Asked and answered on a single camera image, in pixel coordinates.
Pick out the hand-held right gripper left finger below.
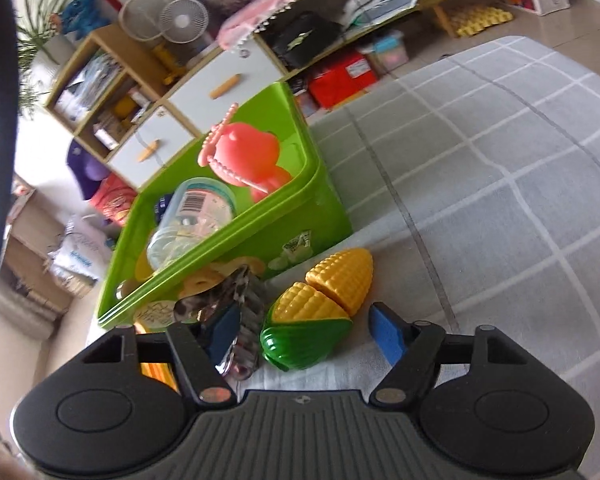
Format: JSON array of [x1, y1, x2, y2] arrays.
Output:
[[80, 305, 243, 407]]

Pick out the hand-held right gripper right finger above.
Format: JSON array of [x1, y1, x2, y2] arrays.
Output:
[[367, 302, 531, 407]]

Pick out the cow print snack bag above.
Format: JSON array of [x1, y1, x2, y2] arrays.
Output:
[[174, 265, 267, 381]]

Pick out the yellow and green toy corn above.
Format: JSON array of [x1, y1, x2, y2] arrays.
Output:
[[260, 247, 374, 372]]

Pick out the clear cotton swab container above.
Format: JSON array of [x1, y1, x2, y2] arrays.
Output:
[[146, 177, 238, 276]]

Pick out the green plastic storage box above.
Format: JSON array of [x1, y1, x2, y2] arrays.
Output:
[[96, 81, 355, 331]]

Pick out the small pink rubber toy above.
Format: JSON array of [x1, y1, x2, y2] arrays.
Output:
[[250, 166, 295, 205]]

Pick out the pink rubber pig toy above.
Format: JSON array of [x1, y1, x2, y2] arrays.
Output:
[[197, 102, 282, 193]]

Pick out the orange toy bowl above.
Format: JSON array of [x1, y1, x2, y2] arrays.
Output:
[[135, 320, 181, 396]]

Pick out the white plastic bag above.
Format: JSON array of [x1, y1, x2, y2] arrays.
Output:
[[47, 212, 113, 281]]

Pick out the red printed bucket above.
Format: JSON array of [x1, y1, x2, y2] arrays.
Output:
[[90, 172, 141, 228]]

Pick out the grey checked blanket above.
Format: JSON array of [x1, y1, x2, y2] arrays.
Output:
[[87, 35, 600, 461]]

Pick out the red cardboard box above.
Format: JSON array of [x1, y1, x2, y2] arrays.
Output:
[[307, 52, 378, 109]]

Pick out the yellow can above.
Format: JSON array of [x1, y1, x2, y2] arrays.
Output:
[[152, 42, 187, 86]]

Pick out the clear plastic storage box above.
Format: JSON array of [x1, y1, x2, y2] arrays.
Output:
[[360, 30, 411, 73]]

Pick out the wooden cabinet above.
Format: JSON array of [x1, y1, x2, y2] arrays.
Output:
[[42, 0, 581, 191]]

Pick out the black bag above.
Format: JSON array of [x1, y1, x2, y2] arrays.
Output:
[[267, 10, 343, 71]]

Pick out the white desk fan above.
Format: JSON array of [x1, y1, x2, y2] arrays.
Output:
[[160, 0, 210, 43]]

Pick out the pink tasselled cloth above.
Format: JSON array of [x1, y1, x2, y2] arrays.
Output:
[[215, 0, 311, 48]]

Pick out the white fan guard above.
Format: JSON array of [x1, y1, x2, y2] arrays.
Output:
[[117, 0, 166, 41]]

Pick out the yellow egg tray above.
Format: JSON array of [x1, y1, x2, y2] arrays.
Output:
[[442, 2, 513, 38]]

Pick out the pile of papers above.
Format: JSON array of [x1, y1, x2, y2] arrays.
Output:
[[340, 0, 421, 28]]

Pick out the blue plush toy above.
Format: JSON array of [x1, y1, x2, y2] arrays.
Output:
[[55, 0, 111, 41]]

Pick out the green potted plant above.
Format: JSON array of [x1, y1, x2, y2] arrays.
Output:
[[15, 0, 81, 111]]

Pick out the white drawer with wooden handle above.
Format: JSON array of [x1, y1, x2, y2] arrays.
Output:
[[162, 42, 288, 133], [105, 105, 201, 191]]

